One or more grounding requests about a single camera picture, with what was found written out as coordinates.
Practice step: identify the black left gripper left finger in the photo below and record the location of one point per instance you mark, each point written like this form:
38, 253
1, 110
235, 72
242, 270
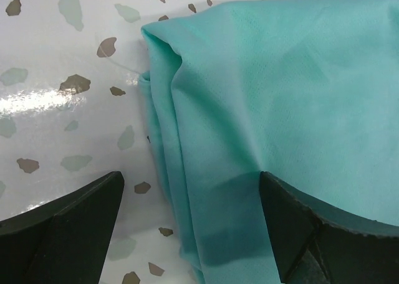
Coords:
65, 240

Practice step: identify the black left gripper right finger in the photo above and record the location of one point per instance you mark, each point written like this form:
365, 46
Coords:
315, 242

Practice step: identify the mint green t-shirt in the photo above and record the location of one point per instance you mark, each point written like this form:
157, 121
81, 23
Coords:
304, 89

